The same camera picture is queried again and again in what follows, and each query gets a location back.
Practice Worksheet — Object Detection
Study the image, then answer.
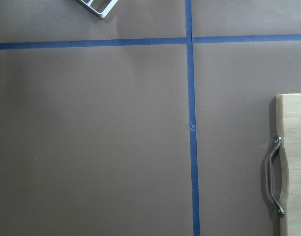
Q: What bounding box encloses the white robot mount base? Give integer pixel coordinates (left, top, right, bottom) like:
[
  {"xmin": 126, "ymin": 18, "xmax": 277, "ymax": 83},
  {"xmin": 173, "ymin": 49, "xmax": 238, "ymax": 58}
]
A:
[{"xmin": 77, "ymin": 0, "xmax": 118, "ymax": 19}]

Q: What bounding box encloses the metal cutting board handle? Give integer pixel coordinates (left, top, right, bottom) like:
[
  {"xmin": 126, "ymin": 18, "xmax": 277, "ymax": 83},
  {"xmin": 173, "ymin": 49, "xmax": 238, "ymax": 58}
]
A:
[{"xmin": 267, "ymin": 135, "xmax": 285, "ymax": 218}]

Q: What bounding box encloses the wooden cutting board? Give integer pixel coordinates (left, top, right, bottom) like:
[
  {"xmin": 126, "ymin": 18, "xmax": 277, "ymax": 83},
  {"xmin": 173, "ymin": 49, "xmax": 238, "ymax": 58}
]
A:
[{"xmin": 275, "ymin": 93, "xmax": 301, "ymax": 236}]

